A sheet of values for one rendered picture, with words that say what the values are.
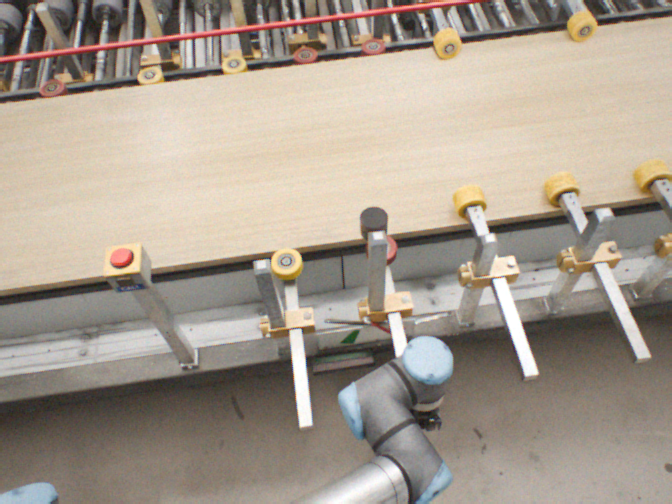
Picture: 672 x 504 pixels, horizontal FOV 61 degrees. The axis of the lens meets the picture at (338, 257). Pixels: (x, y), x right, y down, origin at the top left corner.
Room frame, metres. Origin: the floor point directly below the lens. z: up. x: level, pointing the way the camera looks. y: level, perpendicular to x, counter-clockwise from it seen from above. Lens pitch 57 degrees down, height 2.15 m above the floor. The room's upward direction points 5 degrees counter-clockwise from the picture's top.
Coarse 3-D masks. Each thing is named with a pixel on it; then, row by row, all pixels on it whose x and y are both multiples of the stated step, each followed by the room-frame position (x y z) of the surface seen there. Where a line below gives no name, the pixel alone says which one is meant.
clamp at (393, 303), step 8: (392, 296) 0.69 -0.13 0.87; (400, 296) 0.69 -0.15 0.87; (360, 304) 0.68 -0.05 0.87; (368, 304) 0.67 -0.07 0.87; (392, 304) 0.67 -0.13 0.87; (400, 304) 0.67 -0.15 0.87; (408, 304) 0.67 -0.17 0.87; (360, 312) 0.66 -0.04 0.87; (368, 312) 0.65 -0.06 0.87; (376, 312) 0.65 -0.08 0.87; (384, 312) 0.65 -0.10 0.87; (392, 312) 0.65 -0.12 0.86; (400, 312) 0.65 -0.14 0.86; (408, 312) 0.65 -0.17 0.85; (360, 320) 0.65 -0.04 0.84; (376, 320) 0.65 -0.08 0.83; (384, 320) 0.65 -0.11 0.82
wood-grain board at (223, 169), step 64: (320, 64) 1.56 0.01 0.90; (384, 64) 1.54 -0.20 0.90; (448, 64) 1.51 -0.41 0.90; (512, 64) 1.49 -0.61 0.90; (576, 64) 1.46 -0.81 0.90; (640, 64) 1.44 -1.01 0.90; (0, 128) 1.38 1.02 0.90; (64, 128) 1.36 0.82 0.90; (128, 128) 1.34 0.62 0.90; (192, 128) 1.31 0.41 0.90; (256, 128) 1.29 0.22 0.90; (320, 128) 1.27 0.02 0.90; (384, 128) 1.25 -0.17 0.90; (448, 128) 1.23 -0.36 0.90; (512, 128) 1.21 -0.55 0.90; (576, 128) 1.19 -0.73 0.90; (640, 128) 1.17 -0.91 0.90; (0, 192) 1.12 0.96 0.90; (64, 192) 1.10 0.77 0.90; (128, 192) 1.08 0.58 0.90; (192, 192) 1.06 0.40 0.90; (256, 192) 1.04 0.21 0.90; (320, 192) 1.02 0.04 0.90; (384, 192) 1.00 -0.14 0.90; (448, 192) 0.99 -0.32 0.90; (512, 192) 0.97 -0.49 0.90; (640, 192) 0.93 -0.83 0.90; (0, 256) 0.89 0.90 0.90; (64, 256) 0.87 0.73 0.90; (192, 256) 0.84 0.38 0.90; (256, 256) 0.83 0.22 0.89
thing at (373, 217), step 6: (366, 210) 0.74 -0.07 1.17; (372, 210) 0.74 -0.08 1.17; (378, 210) 0.74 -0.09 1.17; (366, 216) 0.72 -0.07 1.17; (372, 216) 0.72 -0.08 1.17; (378, 216) 0.72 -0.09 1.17; (384, 216) 0.72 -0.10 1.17; (366, 222) 0.71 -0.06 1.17; (372, 222) 0.71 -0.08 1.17; (378, 222) 0.71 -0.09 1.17; (384, 222) 0.70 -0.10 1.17
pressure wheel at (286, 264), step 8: (288, 248) 0.84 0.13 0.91; (280, 256) 0.82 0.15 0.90; (288, 256) 0.82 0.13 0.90; (296, 256) 0.81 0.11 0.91; (272, 264) 0.79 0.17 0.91; (280, 264) 0.79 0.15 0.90; (288, 264) 0.79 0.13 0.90; (296, 264) 0.79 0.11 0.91; (280, 272) 0.77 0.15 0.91; (288, 272) 0.76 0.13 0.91; (296, 272) 0.77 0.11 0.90
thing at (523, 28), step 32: (0, 0) 2.18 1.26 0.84; (32, 0) 2.18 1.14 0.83; (288, 0) 2.22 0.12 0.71; (512, 0) 2.26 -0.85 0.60; (640, 0) 2.03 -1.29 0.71; (64, 32) 2.12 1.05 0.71; (96, 32) 2.18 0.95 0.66; (192, 32) 2.05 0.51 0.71; (256, 32) 2.06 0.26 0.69; (320, 32) 2.02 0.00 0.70; (384, 32) 2.11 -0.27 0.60; (416, 32) 1.94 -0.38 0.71; (480, 32) 1.74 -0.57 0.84; (512, 32) 1.75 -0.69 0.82; (544, 32) 1.75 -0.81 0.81; (32, 64) 1.93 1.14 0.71; (64, 64) 1.92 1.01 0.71; (192, 64) 1.86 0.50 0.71; (256, 64) 1.67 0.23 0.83; (288, 64) 1.69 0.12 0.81; (0, 96) 1.61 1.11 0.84; (32, 96) 1.62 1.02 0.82
